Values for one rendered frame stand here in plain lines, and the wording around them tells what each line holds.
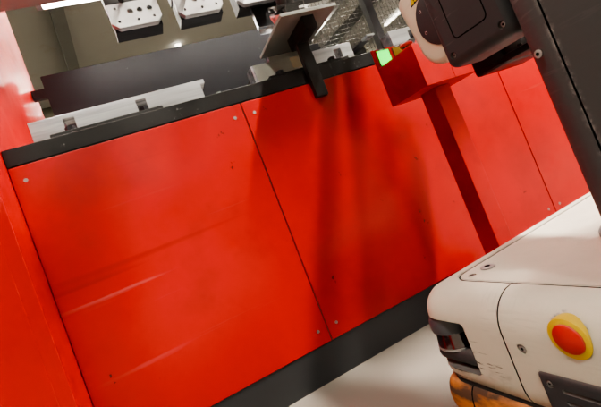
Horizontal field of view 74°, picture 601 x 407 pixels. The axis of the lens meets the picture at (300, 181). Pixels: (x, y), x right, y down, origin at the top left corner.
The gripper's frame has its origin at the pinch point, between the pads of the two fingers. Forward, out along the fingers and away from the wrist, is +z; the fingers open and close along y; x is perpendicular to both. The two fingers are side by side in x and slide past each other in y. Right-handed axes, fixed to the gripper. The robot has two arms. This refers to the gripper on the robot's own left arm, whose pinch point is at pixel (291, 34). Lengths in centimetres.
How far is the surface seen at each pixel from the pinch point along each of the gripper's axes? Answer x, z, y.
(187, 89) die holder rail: -3.3, 8.6, 36.7
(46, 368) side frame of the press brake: 44, 50, 89
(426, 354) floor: 63, 82, 7
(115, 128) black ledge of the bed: 12, 11, 60
